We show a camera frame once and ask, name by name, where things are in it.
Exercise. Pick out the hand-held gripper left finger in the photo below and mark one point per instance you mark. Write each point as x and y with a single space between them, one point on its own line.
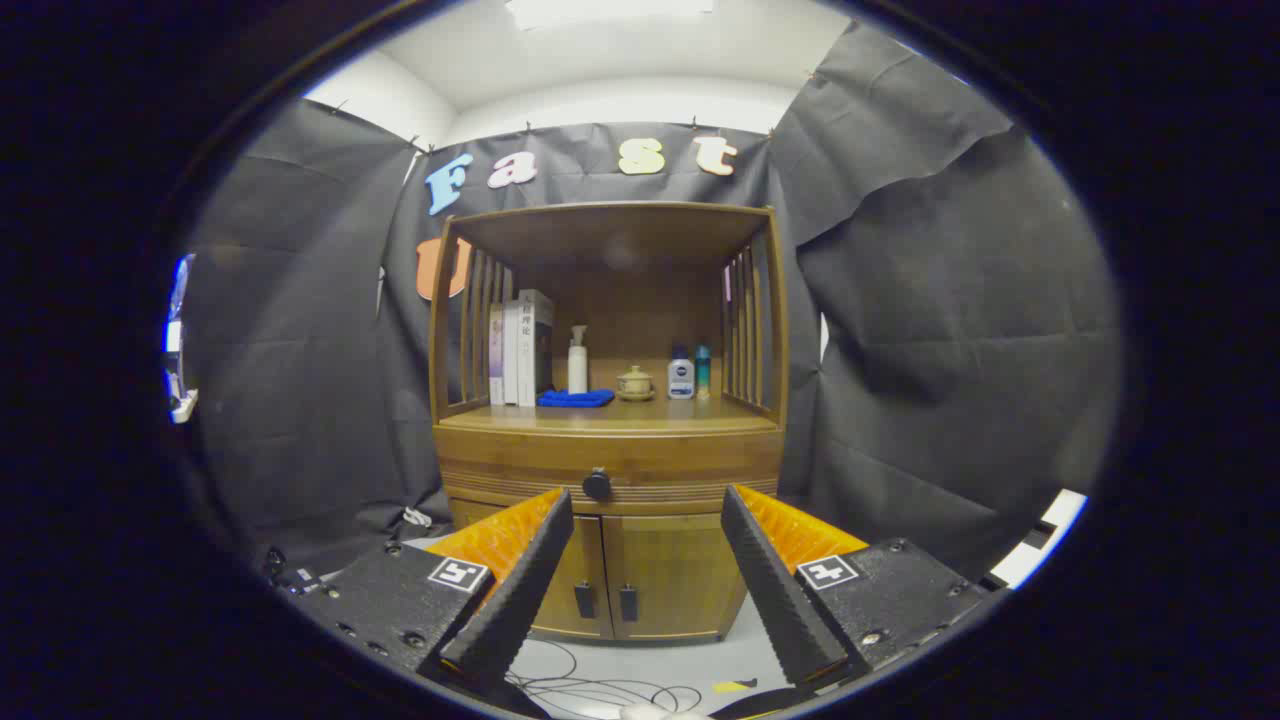
520 590

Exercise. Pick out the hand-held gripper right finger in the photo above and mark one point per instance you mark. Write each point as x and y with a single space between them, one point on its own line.
780 590

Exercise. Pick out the wooden drawer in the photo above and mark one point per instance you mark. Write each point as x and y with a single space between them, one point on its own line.
520 465

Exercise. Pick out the black drawer knob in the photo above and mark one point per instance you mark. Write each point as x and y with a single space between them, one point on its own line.
597 485

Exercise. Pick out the wooden cabinet door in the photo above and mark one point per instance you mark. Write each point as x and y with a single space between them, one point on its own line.
675 570
590 560

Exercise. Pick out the wooden countertop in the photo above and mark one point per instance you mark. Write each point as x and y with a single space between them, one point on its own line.
660 412

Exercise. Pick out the wooden cabinet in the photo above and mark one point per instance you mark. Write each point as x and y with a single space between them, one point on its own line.
610 235

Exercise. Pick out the yellow floor tape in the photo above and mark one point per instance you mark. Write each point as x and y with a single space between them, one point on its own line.
735 685

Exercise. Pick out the blue folded cloth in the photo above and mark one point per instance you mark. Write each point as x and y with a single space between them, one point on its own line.
575 398

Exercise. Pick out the white pump bottle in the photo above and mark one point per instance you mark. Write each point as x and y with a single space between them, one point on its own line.
577 365

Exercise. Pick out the teal bottle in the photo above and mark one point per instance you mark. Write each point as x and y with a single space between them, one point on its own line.
703 370

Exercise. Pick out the white lotion bottle blue cap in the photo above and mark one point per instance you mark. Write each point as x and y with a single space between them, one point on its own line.
681 378

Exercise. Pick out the thin lilac book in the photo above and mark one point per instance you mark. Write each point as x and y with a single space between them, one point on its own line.
496 355

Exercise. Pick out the beige lidded teacup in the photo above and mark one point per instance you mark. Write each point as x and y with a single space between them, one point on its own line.
635 383

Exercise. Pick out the thin white book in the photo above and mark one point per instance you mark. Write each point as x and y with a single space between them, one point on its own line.
510 352

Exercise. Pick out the thick book with dark cover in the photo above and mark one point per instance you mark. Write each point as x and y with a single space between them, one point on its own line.
535 345

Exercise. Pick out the white object with blue edge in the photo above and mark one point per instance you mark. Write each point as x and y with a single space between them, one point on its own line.
178 340

